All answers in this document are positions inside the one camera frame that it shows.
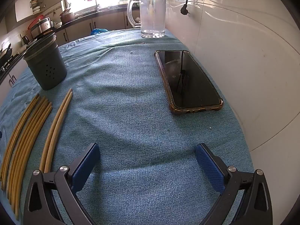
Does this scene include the black wok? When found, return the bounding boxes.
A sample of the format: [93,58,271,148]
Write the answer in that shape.
[0,43,13,61]

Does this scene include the brown clay pot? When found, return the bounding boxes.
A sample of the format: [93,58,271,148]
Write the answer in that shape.
[60,8,75,24]

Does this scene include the clear glass mug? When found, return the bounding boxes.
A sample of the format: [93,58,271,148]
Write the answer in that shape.
[127,0,167,38]

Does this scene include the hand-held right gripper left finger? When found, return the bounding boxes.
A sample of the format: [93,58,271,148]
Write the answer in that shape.
[23,142,101,225]

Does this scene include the dark grey utensil holder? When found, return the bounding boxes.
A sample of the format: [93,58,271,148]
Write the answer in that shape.
[23,33,68,91]

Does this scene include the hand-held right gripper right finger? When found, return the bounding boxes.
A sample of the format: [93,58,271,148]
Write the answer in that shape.
[195,143,273,225]

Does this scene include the tan wooden chopstick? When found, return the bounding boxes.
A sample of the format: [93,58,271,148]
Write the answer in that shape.
[39,88,73,169]
[44,91,74,174]

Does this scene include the blue terry table cloth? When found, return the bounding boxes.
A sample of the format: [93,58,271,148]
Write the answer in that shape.
[0,28,255,225]

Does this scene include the row of wooden chopsticks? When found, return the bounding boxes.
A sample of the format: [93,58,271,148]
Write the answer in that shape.
[0,94,53,221]

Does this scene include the white wall cabinet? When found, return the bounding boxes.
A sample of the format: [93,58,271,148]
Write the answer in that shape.
[5,0,64,32]

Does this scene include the smartphone in brown clear case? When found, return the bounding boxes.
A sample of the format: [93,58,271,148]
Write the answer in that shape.
[154,50,224,116]

